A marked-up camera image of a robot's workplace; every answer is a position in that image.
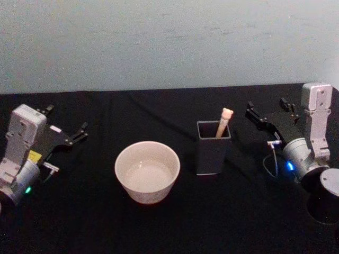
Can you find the black table cloth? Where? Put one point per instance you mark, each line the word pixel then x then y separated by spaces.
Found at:
pixel 169 227

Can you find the white ceramic bowl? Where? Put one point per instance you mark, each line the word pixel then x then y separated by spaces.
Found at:
pixel 147 172

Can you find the black square utensil holder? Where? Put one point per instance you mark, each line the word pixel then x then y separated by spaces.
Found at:
pixel 212 156

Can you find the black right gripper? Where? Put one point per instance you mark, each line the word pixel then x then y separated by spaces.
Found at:
pixel 287 128

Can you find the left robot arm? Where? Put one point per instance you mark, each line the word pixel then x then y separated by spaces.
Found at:
pixel 22 132

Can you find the wooden utensil with bear head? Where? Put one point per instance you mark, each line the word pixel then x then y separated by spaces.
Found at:
pixel 223 123

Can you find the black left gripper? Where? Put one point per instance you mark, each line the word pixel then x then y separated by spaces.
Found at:
pixel 54 139

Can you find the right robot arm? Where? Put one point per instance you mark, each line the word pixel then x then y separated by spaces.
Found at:
pixel 316 127

